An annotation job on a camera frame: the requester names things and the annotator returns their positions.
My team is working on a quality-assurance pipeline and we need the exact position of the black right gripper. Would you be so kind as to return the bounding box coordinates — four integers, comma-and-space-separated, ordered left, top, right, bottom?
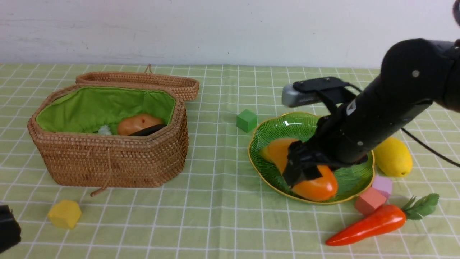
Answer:
282, 115, 368, 188

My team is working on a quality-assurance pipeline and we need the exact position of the orange toy mango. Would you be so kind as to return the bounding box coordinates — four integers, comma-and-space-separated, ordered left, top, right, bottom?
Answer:
268, 138, 338, 202

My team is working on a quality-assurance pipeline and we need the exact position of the yellow toy lemon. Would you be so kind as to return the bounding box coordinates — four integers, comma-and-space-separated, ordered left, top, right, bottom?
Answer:
373, 137, 413, 177

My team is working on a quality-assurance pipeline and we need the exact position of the orange toy carrot green top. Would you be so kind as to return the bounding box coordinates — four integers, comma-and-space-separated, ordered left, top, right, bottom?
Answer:
325, 193, 439, 246

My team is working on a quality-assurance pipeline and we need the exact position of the purple toy eggplant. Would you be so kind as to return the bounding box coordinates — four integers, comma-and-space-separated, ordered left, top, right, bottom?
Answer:
129, 124, 166, 137

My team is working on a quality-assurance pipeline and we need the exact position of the brown toy potato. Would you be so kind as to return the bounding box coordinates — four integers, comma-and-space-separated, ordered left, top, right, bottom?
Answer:
117, 113, 166, 136

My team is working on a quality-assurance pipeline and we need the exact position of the yellow toy banana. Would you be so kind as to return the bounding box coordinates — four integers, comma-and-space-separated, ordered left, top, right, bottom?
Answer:
258, 146, 273, 163

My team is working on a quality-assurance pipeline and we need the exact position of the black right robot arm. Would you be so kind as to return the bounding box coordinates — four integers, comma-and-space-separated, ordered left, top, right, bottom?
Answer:
281, 39, 460, 187

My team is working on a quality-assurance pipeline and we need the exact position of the green leaf-shaped glass plate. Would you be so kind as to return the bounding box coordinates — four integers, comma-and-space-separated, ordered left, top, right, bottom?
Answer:
248, 111, 376, 205

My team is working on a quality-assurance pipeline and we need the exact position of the salmon pink foam cube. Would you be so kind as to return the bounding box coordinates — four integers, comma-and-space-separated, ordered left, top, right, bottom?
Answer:
355, 187, 387, 216

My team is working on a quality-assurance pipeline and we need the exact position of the green foam cube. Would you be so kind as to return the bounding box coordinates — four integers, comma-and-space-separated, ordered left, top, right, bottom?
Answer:
236, 109, 258, 133

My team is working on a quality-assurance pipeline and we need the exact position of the pink-purple foam block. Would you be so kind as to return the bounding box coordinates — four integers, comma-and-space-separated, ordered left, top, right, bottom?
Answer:
372, 175, 393, 199

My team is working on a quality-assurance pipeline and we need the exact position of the green checkered tablecloth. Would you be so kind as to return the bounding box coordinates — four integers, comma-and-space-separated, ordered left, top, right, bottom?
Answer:
0, 63, 460, 259

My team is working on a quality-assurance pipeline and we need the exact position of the woven wicker basket lid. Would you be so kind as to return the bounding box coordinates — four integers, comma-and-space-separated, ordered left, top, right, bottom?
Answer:
75, 64, 200, 101

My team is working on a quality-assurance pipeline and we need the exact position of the woven wicker basket green lining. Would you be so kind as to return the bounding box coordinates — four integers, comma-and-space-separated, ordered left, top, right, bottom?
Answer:
28, 85, 189, 188

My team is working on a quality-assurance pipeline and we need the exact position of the yellow foam hexagon block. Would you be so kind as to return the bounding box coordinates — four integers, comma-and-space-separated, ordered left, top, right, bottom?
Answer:
47, 200, 82, 230

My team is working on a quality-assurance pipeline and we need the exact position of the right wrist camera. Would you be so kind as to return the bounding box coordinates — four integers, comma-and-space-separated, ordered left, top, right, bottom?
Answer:
281, 77, 357, 114

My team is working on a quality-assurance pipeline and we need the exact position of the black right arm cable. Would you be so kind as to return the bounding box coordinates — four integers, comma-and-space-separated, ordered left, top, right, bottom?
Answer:
345, 0, 460, 168

